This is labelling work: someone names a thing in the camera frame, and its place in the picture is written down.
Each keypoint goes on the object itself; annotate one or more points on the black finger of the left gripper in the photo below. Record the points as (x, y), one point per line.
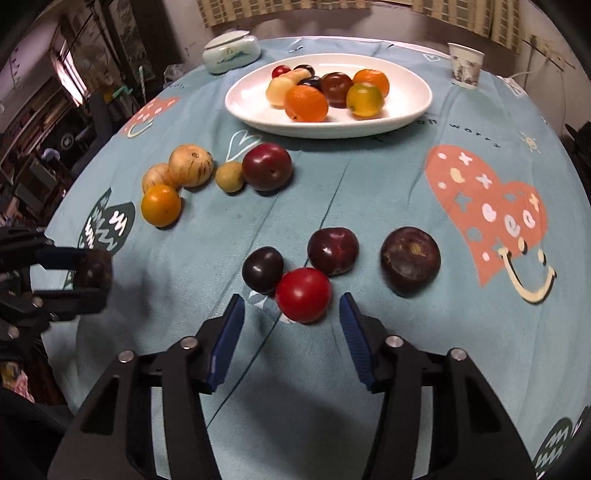
(34, 311)
(24, 247)

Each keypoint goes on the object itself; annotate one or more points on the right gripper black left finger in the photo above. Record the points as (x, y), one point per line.
(112, 433)

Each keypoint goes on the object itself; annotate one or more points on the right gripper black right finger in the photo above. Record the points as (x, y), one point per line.
(472, 435)

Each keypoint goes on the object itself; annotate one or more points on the small red cherry tomato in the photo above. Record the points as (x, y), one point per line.
(280, 70)

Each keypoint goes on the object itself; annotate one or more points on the dark purple plum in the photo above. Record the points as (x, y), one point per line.
(97, 272)
(305, 67)
(263, 269)
(313, 81)
(333, 250)

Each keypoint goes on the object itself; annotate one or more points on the dark red apple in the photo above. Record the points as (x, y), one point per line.
(335, 87)

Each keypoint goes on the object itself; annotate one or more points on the small yellow round fruit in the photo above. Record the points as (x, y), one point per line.
(365, 100)

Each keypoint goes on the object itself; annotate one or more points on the large orange persimmon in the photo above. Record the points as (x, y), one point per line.
(161, 206)

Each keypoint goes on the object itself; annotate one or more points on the tan oval pear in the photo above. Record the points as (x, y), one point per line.
(158, 174)

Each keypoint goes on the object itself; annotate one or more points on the tan striped melon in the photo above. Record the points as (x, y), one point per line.
(190, 165)

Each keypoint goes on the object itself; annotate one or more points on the dark brown oval fruit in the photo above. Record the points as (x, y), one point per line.
(410, 260)

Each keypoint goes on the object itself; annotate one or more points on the blue patterned tablecloth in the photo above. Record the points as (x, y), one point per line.
(481, 171)

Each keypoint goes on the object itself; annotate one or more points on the small tan round fruit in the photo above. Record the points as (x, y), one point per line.
(229, 177)

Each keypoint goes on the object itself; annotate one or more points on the bright red tomato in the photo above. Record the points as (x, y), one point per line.
(304, 294)

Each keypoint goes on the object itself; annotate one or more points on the crumpled plastic bag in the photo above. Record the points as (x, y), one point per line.
(174, 72)

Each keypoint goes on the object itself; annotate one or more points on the dark red plum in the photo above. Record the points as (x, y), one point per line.
(267, 167)

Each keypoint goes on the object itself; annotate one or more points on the pale blue lidded ceramic jar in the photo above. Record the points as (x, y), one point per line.
(231, 50)

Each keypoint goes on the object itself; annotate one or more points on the pale yellow round fruit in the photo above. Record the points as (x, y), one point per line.
(277, 91)

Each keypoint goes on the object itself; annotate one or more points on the checked beige curtain left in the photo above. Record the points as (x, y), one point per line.
(218, 12)

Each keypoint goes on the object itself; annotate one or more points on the checked beige curtain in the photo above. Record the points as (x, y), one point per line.
(492, 23)
(218, 12)

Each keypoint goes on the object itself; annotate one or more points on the tan round pear with stem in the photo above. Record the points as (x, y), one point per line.
(298, 75)

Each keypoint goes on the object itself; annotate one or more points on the white oval plate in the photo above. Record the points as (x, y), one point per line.
(410, 97)

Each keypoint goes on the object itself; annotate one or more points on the patterned paper cup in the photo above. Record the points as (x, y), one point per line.
(466, 65)

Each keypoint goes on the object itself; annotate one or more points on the orange tangerine on plate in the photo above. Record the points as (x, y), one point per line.
(374, 77)

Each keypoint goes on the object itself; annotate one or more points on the checked beige curtain right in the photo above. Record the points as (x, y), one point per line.
(492, 23)

